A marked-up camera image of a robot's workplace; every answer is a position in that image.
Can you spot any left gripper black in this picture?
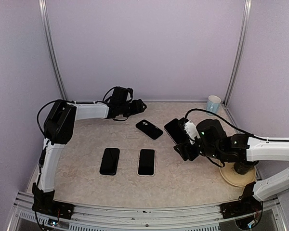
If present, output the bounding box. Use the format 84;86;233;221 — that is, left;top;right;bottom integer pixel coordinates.
119;99;145;117

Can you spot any purple phone back up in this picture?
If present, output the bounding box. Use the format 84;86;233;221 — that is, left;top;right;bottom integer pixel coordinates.
164;118;189;145

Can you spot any white-edged phone screen up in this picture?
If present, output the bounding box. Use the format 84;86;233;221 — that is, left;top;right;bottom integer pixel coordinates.
137;149;156;177

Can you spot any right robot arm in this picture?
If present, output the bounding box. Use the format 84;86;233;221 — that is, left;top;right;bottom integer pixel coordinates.
177;118;289;214

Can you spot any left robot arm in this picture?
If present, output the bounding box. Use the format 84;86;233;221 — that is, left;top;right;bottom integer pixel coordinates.
32;87;147;214

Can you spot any beige plate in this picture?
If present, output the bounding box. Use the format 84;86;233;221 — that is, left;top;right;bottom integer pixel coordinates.
219;163;256;188

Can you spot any light blue mug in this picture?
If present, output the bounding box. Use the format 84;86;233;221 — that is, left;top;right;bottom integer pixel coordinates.
206;95;221;114

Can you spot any dark green mug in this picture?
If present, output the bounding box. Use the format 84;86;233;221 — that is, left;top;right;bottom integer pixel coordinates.
234;161;258;175

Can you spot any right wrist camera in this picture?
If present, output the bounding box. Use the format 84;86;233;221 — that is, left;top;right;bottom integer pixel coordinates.
184;119;198;144

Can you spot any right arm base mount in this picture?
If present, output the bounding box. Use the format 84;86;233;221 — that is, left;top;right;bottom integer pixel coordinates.
220;181;263;219

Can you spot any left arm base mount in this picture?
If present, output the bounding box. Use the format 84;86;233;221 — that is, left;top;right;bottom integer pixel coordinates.
32;188;74;220

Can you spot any left aluminium frame post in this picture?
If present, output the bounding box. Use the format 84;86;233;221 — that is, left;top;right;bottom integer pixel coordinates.
39;0;68;100

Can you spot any aluminium frame post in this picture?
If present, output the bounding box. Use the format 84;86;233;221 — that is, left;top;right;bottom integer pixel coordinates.
223;0;252;107
39;0;68;100

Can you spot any right aluminium frame post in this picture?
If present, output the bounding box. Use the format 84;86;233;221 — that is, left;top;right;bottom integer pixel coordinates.
223;0;252;107

